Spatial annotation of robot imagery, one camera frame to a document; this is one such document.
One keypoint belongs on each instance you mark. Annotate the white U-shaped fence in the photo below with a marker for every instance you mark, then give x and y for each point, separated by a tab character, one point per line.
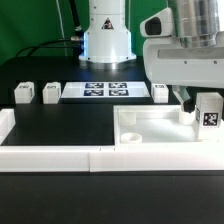
203	155

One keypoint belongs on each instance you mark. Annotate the white tag sheet with markers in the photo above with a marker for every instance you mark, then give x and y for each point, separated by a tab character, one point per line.
74	90

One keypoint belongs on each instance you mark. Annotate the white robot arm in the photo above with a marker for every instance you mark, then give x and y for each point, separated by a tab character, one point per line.
107	41

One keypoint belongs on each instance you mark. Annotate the white square table top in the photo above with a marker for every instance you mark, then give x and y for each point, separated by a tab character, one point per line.
155	124

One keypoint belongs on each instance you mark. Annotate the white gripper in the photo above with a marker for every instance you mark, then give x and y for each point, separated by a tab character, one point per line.
185	47

